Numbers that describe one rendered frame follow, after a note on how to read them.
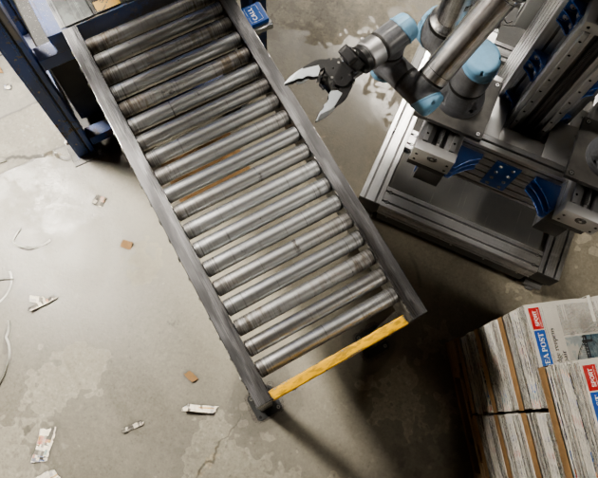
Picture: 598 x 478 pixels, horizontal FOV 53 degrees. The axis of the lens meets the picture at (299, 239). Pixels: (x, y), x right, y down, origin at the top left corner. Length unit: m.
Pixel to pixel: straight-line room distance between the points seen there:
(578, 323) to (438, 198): 0.89
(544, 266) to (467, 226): 0.34
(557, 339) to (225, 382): 1.29
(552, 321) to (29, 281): 2.00
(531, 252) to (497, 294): 0.26
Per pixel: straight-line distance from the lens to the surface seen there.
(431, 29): 1.83
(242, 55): 2.02
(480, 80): 1.82
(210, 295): 1.72
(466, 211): 2.52
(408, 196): 2.46
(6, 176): 2.93
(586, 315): 1.88
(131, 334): 2.56
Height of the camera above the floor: 2.47
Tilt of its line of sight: 73 degrees down
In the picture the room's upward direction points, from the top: 7 degrees clockwise
